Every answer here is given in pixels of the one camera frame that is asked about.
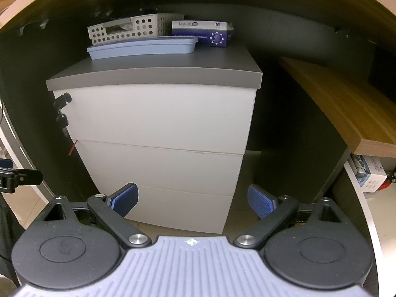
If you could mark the red object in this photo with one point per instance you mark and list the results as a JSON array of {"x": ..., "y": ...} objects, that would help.
[{"x": 388, "y": 182}]

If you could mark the black hanging key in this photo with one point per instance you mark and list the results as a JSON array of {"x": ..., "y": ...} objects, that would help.
[{"x": 62, "y": 120}]

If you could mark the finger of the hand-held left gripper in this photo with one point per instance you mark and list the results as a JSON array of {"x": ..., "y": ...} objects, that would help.
[
  {"x": 5, "y": 163},
  {"x": 21, "y": 179}
]

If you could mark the black key in lock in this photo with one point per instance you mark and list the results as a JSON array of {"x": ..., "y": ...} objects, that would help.
[{"x": 62, "y": 100}]

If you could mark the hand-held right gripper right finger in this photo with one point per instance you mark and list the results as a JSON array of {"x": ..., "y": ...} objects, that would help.
[{"x": 260, "y": 202}]

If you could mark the white drawer cabinet grey top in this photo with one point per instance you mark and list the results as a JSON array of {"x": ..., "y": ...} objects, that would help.
[{"x": 173, "y": 65}]

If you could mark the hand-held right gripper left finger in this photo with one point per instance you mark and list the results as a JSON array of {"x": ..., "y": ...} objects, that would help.
[{"x": 125, "y": 199}]

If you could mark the white cardboard box blue print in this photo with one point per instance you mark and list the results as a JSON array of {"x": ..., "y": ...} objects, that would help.
[{"x": 369, "y": 173}]

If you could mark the purple glove box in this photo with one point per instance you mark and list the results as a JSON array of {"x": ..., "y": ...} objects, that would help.
[{"x": 201, "y": 32}]

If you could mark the wooden shelf board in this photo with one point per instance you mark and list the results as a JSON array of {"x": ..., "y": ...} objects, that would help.
[{"x": 346, "y": 105}]

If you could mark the light blue plastic tray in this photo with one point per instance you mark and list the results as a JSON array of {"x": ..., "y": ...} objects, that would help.
[{"x": 139, "y": 49}]

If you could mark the white perforated plastic basket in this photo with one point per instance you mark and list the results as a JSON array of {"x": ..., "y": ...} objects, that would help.
[{"x": 145, "y": 26}]

